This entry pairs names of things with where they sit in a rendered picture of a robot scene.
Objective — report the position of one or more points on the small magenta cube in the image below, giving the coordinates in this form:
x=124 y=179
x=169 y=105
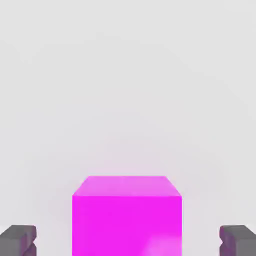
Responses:
x=126 y=224

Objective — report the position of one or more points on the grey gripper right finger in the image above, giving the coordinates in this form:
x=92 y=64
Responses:
x=240 y=240

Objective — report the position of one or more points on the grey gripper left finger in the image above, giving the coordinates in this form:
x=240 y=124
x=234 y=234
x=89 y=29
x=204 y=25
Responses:
x=14 y=240

